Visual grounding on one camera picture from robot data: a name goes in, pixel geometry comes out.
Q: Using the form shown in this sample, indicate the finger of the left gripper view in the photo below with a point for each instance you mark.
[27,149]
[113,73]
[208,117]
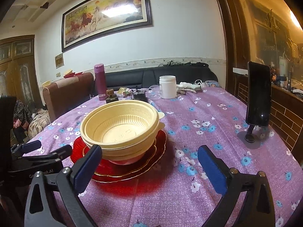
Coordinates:
[26,148]

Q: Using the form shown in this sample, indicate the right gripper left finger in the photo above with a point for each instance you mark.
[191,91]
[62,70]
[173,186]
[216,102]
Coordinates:
[41,207]

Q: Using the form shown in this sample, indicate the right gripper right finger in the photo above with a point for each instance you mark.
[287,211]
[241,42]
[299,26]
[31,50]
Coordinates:
[257,207]

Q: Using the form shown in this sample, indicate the large red flower plate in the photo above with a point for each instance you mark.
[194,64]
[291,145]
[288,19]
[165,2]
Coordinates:
[161,147]

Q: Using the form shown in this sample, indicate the small red gold-rimmed plate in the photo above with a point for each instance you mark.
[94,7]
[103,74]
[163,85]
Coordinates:
[117,169]

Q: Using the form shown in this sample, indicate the cream plastic bowl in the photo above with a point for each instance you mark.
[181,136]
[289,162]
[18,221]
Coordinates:
[120,124]
[123,150]

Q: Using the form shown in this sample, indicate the white foam bowl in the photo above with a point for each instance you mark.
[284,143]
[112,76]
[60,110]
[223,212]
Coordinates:
[124,160]

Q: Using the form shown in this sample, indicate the person in dark clothes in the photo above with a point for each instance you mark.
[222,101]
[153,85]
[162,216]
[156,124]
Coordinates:
[21,121]

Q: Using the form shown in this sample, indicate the wooden glass cabinet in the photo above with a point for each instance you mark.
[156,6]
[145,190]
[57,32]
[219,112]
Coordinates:
[18,74]

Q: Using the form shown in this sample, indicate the brown upholstered chair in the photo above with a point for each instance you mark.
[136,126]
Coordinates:
[64,95]

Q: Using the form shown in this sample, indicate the purple floral tablecloth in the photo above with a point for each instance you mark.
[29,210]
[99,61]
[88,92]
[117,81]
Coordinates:
[176,191]

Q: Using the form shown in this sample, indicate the black jar with lid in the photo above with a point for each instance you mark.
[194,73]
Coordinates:
[111,96]

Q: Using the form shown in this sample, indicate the black phone on stand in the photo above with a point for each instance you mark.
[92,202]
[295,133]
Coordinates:
[259,103]

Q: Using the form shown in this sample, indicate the purple thermos bottle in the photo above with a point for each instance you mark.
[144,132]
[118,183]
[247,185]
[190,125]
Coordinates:
[100,81]

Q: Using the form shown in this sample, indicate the green snack wrapper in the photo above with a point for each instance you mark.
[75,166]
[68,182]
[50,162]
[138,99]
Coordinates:
[124,92]

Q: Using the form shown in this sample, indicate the small black tin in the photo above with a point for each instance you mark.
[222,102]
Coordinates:
[139,95]

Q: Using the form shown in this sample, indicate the black leather sofa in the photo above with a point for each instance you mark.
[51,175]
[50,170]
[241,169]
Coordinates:
[146,77]

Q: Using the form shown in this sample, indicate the white cloth gloves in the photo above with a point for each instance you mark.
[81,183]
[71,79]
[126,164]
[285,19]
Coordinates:
[184,87]

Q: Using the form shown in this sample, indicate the white plastic jar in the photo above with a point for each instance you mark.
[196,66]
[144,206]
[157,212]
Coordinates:
[168,87]

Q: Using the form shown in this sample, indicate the framed horse painting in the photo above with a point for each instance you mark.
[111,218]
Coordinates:
[91,19]

